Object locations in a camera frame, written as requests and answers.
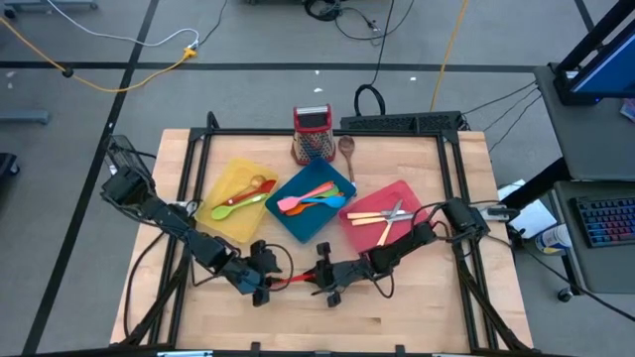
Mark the black desk beam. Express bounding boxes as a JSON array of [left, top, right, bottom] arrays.
[[500, 156, 572, 210]]

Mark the black left camera cable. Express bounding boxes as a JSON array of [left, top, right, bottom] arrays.
[[190, 241, 296, 289]]

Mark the long black perforated box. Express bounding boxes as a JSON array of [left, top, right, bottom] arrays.
[[339, 110, 465, 134]]

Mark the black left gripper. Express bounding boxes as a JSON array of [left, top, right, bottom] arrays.
[[220, 240, 283, 307]]

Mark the grey keyboard shelf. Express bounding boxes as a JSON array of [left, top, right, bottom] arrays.
[[552, 178, 635, 296]]

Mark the white paper sheet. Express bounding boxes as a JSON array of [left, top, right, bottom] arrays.
[[497, 178, 560, 241]]

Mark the light wooden spoon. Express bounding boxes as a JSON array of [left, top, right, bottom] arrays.
[[225, 174, 267, 204]]

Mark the black cable bundle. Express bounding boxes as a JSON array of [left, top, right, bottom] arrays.
[[302, 0, 416, 45]]

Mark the grey furniture foot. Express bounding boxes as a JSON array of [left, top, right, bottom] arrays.
[[0, 109, 52, 126], [0, 0, 99, 12]]

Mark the dark wooden spoon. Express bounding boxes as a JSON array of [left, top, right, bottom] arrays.
[[337, 134, 358, 185]]

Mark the white floor cable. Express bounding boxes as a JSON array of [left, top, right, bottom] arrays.
[[47, 0, 201, 50]]

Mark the black aluminium rig frame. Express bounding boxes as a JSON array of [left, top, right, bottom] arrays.
[[109, 111, 536, 357]]

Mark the yellow extension cable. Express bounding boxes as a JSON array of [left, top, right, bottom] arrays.
[[0, 14, 198, 94]]

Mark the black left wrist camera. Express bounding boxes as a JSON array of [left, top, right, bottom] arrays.
[[250, 251, 283, 275]]

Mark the silver metal plate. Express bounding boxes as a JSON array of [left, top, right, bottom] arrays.
[[157, 349, 214, 357]]

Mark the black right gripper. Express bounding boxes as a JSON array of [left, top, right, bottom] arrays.
[[303, 241, 373, 307]]

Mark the red silicone spatula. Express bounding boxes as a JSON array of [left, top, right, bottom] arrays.
[[269, 270, 317, 290]]

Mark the white labelled bottle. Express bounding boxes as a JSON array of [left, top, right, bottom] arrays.
[[534, 222, 574, 256]]

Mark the green silicone spoon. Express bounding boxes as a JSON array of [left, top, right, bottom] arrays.
[[210, 192, 269, 222]]

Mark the yellow plastic bin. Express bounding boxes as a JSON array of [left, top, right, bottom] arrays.
[[193, 157, 280, 245]]

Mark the pink plastic bin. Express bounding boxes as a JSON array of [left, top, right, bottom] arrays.
[[337, 178, 431, 255]]

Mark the black hanging power cable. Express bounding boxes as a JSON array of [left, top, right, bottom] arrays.
[[352, 0, 398, 118]]

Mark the backlit black keyboard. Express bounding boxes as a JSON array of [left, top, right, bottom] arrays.
[[569, 196, 635, 249]]

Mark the yellow hanging cable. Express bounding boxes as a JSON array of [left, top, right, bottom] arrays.
[[429, 0, 470, 113]]

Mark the red silicone spoon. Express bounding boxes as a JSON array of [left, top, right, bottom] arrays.
[[217, 178, 278, 208]]

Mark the small black perforated box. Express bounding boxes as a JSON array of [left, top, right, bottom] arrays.
[[105, 134, 153, 175]]

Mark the computer monitor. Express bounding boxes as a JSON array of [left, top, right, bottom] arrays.
[[552, 0, 635, 107]]

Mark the grey desk top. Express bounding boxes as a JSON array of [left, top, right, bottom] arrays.
[[534, 63, 635, 182]]

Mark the pink silicone spatula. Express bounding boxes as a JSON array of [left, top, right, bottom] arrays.
[[276, 180, 336, 213]]

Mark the blue silicone spatula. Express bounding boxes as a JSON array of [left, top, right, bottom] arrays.
[[300, 194, 347, 209]]

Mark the blue plastic bin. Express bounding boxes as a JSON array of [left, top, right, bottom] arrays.
[[264, 157, 358, 245]]

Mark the black floor object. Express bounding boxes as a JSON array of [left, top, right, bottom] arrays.
[[0, 152, 21, 179]]

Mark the red-handled metal box grater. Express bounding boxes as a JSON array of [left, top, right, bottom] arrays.
[[290, 103, 337, 167]]

